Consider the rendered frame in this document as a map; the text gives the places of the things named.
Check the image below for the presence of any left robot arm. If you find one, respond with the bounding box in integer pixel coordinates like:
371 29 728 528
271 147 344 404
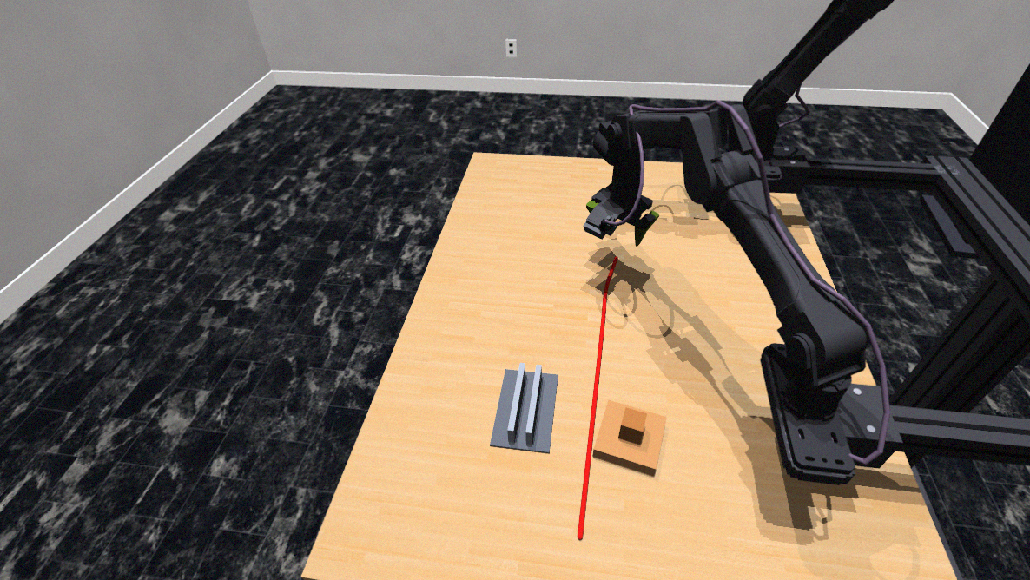
593 108 869 474

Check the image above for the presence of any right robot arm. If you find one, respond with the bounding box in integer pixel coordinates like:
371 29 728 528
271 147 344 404
743 0 894 179

